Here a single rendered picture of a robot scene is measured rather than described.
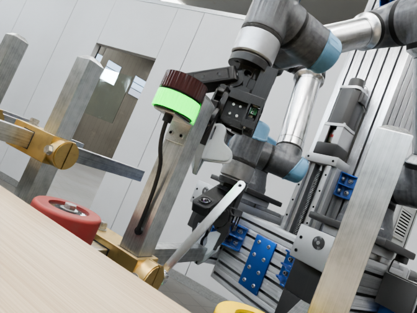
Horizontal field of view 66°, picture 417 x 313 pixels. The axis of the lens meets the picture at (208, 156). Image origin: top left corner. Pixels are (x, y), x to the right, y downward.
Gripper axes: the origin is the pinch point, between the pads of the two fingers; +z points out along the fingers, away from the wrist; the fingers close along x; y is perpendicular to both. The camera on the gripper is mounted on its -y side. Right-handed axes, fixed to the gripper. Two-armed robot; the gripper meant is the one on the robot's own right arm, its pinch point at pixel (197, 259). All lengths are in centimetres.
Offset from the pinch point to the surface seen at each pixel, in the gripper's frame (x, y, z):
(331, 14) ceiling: 193, 649, -503
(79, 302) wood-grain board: -17, -54, -7
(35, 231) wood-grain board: -6, -50, -7
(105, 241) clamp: -0.5, -33.6, -4.2
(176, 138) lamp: -4.4, -33.1, -21.0
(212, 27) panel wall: 183, 218, -182
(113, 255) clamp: -2.7, -33.6, -3.1
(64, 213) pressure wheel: -2.3, -44.0, -8.1
